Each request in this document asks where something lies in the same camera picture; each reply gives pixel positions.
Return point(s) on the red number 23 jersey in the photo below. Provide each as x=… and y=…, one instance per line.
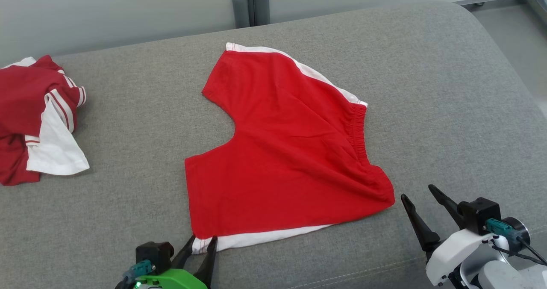
x=21, y=96

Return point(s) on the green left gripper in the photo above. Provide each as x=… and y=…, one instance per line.
x=171, y=280

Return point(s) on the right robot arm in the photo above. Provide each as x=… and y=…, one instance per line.
x=495, y=278

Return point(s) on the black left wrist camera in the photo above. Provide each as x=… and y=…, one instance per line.
x=151, y=255

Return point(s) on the grey metal frame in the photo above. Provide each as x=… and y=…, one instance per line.
x=539, y=4

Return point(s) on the grey partition post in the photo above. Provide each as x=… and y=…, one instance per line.
x=240, y=7
x=261, y=4

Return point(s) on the red shorts with white stripe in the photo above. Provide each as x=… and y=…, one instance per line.
x=282, y=160

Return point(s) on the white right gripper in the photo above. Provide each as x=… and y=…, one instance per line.
x=457, y=252

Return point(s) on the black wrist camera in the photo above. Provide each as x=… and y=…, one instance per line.
x=151, y=255
x=478, y=214

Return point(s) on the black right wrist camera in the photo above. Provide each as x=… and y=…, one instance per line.
x=478, y=214

